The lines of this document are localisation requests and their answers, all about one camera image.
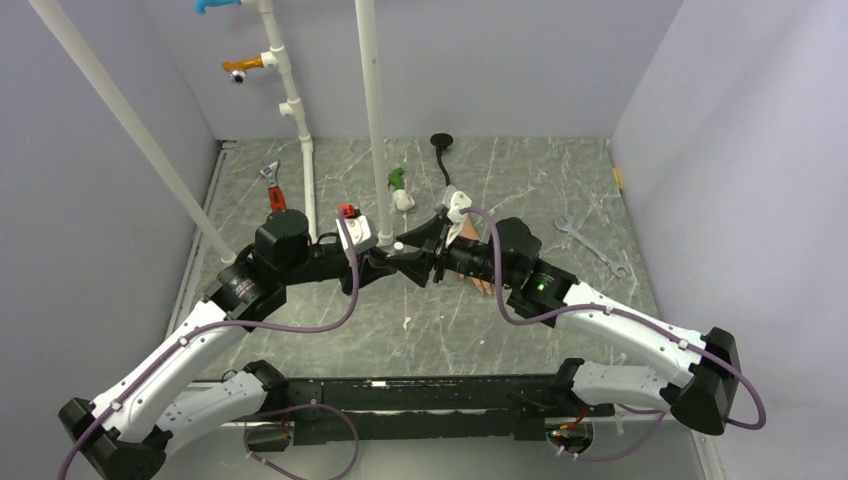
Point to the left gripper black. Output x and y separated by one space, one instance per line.
368 272

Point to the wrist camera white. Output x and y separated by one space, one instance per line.
450 219
357 233

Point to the silver open-end wrench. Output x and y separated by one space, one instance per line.
566 226

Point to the orange tap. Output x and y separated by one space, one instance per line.
238 70

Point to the red handled adjustable wrench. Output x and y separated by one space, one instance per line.
276 197

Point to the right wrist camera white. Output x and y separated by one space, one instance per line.
450 219

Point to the green valve white fitting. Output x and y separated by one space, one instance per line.
401 198

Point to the white PVC pipe frame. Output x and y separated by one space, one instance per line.
276 56

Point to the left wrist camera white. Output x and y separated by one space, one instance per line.
357 233

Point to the black flexible hand stand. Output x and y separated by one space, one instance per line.
442 141

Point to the mannequin practice hand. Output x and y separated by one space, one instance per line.
469 232

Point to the white diagonal pole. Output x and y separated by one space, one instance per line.
68 36

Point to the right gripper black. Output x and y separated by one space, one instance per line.
417 265

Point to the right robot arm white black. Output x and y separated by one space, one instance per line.
692 376

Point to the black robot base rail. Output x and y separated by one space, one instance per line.
522 407

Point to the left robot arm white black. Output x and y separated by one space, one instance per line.
131 429

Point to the blue tap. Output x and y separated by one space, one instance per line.
202 6

